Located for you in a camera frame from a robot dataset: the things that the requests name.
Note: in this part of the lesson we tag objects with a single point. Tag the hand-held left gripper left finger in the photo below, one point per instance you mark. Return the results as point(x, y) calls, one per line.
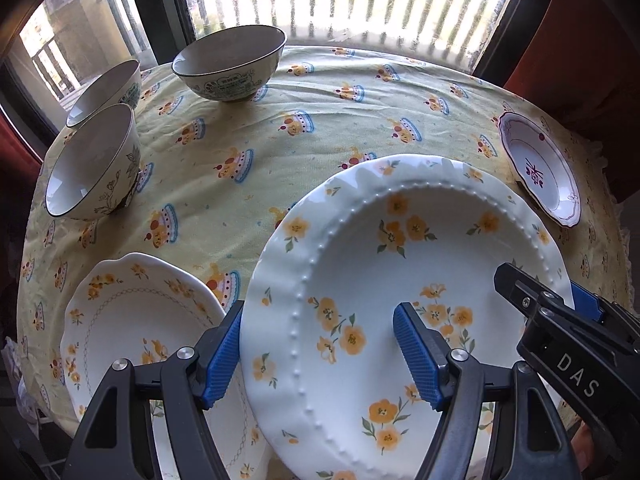
point(222, 360)

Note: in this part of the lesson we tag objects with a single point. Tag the dark window frame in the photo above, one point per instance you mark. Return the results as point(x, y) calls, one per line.
point(160, 10)

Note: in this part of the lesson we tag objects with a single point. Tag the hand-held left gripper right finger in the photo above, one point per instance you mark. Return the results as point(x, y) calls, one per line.
point(417, 355)

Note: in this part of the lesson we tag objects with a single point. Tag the yellow printed tablecloth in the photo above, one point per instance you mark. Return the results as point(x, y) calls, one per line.
point(300, 160)

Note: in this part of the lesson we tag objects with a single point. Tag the red curtain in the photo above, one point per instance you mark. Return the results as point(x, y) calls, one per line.
point(575, 60)
point(15, 140)

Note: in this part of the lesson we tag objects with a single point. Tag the cream bowl green print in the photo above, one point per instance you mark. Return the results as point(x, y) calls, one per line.
point(225, 60)
point(107, 90)

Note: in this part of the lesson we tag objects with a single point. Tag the cream bowl floral line print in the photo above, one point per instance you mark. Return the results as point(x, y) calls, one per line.
point(85, 170)

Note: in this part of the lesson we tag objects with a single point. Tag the balcony railing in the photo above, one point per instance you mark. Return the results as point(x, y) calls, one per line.
point(350, 0)

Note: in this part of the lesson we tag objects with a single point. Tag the small red pattern plate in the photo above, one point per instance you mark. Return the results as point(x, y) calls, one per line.
point(540, 175)

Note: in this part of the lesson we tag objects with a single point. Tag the scalloped yellow floral plate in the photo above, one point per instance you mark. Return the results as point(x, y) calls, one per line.
point(125, 310)

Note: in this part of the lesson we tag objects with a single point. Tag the large yellow floral plate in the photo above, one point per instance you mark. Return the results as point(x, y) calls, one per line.
point(360, 240)

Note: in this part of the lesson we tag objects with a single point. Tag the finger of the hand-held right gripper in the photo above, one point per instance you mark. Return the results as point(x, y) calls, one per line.
point(587, 302)
point(525, 290)

